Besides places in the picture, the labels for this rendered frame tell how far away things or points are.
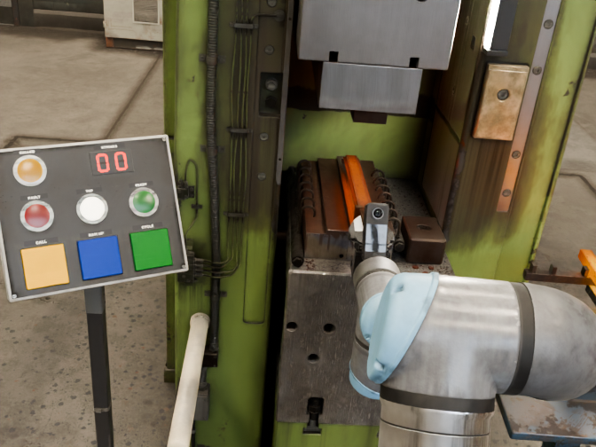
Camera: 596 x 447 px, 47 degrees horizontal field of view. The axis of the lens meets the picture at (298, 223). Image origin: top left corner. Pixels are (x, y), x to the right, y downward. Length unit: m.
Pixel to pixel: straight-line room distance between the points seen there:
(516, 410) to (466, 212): 0.47
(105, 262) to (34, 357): 1.44
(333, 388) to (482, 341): 1.05
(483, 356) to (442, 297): 0.07
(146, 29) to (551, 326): 6.35
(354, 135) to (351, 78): 0.57
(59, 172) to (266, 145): 0.48
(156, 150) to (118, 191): 0.11
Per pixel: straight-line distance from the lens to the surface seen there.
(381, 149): 1.96
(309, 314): 1.56
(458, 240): 1.74
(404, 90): 1.41
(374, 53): 1.38
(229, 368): 1.92
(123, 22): 6.91
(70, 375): 2.66
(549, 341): 0.70
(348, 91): 1.39
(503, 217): 1.74
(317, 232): 1.52
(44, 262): 1.34
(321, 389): 1.70
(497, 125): 1.61
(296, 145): 1.94
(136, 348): 2.75
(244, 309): 1.80
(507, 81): 1.58
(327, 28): 1.36
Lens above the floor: 1.70
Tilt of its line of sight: 28 degrees down
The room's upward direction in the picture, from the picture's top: 5 degrees clockwise
